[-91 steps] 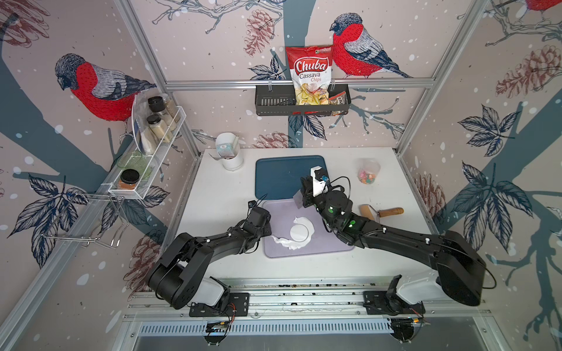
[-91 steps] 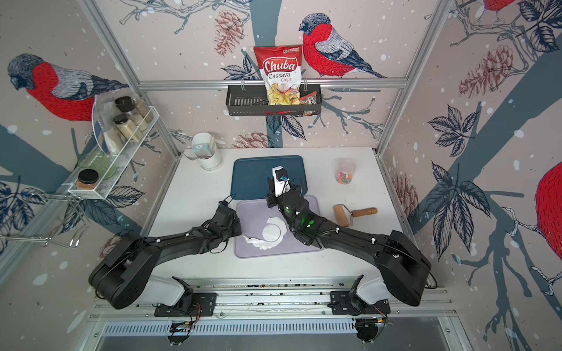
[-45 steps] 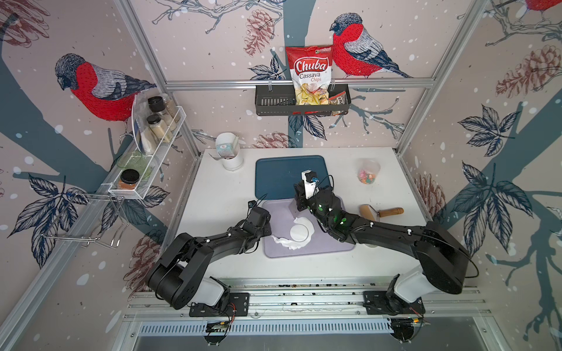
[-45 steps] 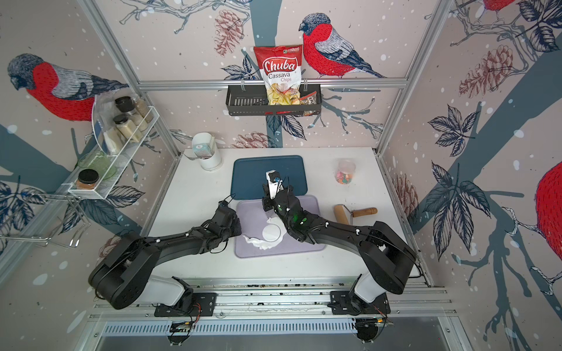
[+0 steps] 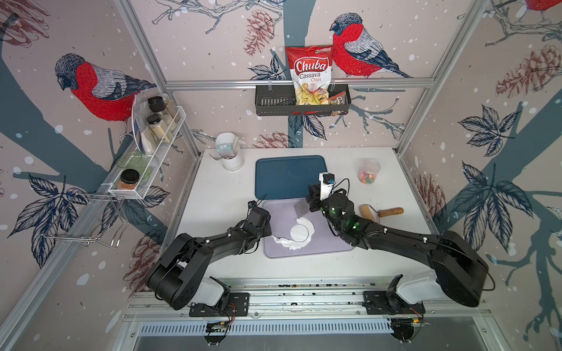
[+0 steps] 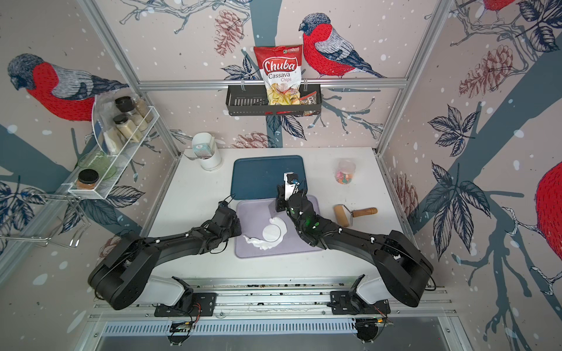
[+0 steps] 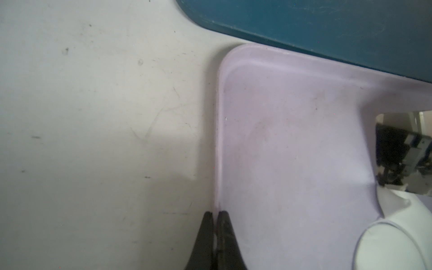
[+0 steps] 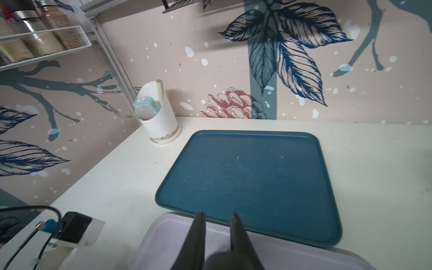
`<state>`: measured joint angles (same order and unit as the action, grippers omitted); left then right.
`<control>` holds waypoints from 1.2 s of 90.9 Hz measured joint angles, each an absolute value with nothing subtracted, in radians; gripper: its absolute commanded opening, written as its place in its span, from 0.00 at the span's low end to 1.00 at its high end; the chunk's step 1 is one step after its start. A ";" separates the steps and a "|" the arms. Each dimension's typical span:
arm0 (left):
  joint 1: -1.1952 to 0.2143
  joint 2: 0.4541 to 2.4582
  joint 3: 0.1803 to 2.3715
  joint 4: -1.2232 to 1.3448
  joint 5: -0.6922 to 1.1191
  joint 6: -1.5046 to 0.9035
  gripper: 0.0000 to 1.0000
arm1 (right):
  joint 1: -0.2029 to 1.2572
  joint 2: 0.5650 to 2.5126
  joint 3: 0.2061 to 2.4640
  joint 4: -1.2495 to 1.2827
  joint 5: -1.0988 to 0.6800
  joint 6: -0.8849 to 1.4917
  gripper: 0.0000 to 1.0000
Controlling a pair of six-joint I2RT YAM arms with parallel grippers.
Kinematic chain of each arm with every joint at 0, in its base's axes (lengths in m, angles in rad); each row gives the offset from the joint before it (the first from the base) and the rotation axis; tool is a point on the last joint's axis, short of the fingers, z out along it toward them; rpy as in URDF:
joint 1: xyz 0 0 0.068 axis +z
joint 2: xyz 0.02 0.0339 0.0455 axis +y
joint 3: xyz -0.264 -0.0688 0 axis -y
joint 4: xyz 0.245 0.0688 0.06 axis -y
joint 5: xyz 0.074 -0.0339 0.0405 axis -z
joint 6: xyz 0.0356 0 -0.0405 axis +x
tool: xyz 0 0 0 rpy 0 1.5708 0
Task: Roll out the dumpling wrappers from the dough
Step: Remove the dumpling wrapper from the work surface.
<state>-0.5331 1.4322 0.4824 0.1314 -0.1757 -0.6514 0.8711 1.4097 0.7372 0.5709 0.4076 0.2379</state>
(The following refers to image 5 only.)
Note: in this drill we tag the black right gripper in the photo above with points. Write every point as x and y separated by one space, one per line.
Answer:
314 199

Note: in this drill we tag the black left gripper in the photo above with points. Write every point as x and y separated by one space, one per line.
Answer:
268 229

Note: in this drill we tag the wooden rolling pin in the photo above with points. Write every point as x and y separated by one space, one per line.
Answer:
368 212

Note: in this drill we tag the lilac silicone mat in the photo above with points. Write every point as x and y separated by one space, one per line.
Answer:
323 241

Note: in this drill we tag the white dough lump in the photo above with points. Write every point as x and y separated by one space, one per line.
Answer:
281 234

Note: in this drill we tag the round cut dough wrapper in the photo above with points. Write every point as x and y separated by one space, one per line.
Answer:
299 233

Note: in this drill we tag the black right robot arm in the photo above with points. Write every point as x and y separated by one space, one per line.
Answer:
455 271

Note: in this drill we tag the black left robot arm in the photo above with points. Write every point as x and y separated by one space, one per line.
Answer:
178 274

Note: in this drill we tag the clear cup with candies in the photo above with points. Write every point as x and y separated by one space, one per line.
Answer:
368 171

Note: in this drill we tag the teal plastic tray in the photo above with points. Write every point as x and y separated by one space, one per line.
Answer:
288 177

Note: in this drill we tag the white utensil holder cup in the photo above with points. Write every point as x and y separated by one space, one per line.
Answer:
229 164

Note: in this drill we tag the teal paper carton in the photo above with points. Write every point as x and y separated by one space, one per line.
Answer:
228 150

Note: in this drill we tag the small dark snack packet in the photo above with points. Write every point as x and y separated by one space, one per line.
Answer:
339 99

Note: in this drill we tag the short brown powder jar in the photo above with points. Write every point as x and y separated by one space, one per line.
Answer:
128 179

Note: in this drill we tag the black lid spice jar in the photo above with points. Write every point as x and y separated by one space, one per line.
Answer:
158 106
159 128

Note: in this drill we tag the red Chuba chips bag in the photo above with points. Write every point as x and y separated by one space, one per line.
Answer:
311 73

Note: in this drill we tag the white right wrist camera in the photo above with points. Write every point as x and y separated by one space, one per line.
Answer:
327 182

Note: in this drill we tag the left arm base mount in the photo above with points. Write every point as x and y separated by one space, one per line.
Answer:
215 299

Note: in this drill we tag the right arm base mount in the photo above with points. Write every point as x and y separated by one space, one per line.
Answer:
405 319

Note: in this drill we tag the black wire wall basket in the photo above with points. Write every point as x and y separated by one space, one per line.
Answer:
284 100

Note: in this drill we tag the clear acrylic wall shelf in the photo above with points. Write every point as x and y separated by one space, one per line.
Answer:
146 142

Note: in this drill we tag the wire wall rack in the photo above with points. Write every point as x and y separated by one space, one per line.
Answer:
102 222

